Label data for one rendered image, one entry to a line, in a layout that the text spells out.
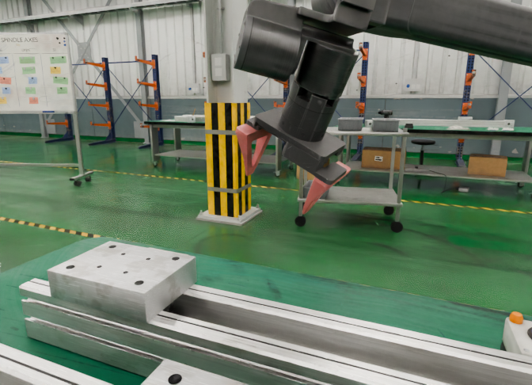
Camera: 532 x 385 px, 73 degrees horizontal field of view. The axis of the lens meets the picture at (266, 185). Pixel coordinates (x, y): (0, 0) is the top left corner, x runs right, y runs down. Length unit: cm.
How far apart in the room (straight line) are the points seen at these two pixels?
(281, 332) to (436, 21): 40
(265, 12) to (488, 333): 55
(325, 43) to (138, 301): 35
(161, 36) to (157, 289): 966
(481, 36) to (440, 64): 739
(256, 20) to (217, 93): 315
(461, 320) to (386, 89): 734
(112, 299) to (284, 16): 38
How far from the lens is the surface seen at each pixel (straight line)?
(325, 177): 41
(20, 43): 581
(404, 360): 47
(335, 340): 47
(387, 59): 794
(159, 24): 1016
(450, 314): 70
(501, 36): 50
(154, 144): 651
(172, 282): 50
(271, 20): 39
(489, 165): 520
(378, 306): 68
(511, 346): 58
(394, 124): 321
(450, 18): 46
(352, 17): 39
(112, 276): 51
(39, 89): 567
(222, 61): 341
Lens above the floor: 112
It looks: 13 degrees down
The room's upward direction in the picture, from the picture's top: straight up
